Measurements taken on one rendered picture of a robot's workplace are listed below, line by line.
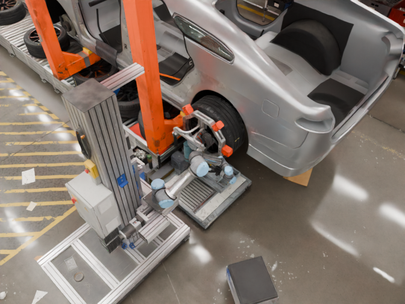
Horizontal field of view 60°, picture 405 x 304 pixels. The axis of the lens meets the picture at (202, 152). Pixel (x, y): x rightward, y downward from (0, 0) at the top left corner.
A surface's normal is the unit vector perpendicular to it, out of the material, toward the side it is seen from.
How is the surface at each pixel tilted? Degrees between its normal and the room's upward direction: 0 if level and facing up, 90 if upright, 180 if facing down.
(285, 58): 2
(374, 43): 89
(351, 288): 0
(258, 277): 0
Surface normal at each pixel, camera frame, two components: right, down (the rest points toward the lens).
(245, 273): 0.00, -0.66
